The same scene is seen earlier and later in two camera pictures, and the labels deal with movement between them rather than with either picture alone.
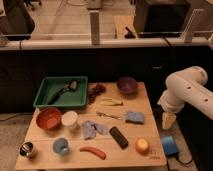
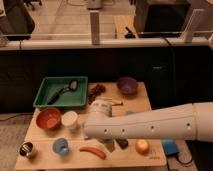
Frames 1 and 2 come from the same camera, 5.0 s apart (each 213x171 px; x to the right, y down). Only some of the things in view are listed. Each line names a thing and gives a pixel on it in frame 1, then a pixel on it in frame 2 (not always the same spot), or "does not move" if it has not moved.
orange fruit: [142, 146] does not move
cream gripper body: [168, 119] to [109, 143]
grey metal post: [94, 27] does not move
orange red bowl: [49, 117] does not move
